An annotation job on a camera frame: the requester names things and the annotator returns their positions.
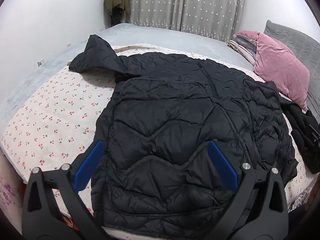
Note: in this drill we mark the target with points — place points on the black fleece garment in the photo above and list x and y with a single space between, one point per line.
303 135

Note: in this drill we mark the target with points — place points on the cherry print bed sheet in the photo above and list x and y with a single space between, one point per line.
57 120

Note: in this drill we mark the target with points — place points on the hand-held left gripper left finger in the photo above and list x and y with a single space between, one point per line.
90 163

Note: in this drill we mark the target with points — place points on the stack of folded blankets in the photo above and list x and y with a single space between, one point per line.
243 46

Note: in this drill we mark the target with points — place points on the black quilted puffer jacket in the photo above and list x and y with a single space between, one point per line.
172 120

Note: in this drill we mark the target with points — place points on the olive green hanging jacket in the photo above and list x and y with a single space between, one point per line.
116 1

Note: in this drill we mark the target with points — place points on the grey quilted headboard cushion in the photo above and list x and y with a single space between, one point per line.
297 45

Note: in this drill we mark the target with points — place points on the grey star print curtain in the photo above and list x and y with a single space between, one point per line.
185 5

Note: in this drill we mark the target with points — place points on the floral bed skirt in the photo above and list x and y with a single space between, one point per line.
10 195

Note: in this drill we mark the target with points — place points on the pink velvet pillow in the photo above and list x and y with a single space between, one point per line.
280 67

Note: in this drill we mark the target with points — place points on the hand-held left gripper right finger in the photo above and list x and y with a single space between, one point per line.
222 163

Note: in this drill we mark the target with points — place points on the grey bed cover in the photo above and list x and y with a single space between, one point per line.
160 38

